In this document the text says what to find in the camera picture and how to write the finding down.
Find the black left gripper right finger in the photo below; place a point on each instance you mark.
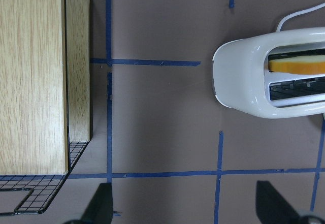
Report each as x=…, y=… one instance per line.
x=272, y=207

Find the bread slice in toaster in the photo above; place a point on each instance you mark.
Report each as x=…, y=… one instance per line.
x=301, y=65

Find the white two-slot toaster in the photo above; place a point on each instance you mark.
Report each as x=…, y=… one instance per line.
x=239, y=79

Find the black wire basket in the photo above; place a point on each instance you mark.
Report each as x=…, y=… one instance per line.
x=40, y=190

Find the wooden box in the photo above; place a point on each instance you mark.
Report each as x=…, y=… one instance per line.
x=45, y=84

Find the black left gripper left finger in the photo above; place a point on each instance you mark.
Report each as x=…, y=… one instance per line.
x=100, y=207

